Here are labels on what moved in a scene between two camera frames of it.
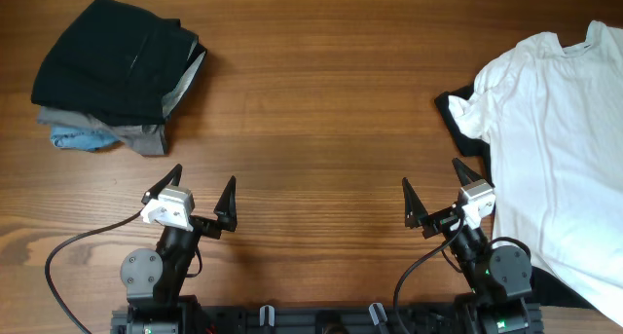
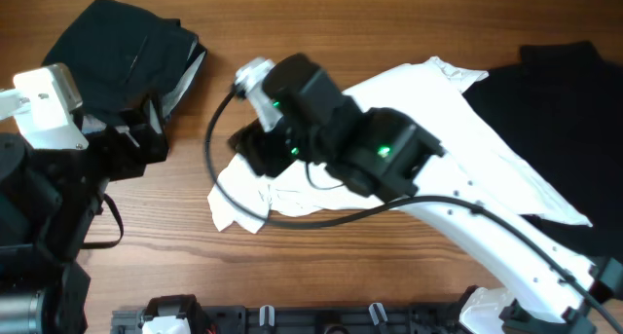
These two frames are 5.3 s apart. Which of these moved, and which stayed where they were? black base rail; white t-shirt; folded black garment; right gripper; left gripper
Moved: right gripper; left gripper; white t-shirt
Stayed: folded black garment; black base rail
